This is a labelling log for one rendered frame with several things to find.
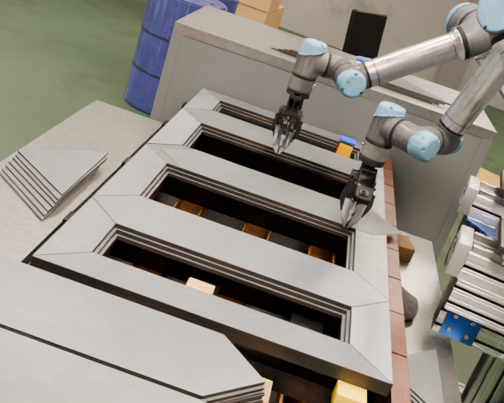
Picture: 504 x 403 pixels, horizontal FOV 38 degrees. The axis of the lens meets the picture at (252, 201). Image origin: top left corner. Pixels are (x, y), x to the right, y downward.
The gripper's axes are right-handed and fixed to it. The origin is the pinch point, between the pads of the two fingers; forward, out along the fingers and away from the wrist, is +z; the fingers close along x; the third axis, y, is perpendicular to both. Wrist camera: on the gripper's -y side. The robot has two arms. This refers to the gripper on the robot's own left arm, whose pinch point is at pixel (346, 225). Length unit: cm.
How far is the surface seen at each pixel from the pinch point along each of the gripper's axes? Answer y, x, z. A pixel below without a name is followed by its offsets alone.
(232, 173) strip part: 10.5, 35.4, 0.6
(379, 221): 12.4, -10.0, 0.6
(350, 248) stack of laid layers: -8.1, -2.2, 2.9
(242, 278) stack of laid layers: -44.2, 22.1, 2.9
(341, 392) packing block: -72, -3, 4
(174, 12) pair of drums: 284, 122, 12
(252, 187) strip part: 5.0, 28.3, 0.7
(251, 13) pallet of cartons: 562, 104, 40
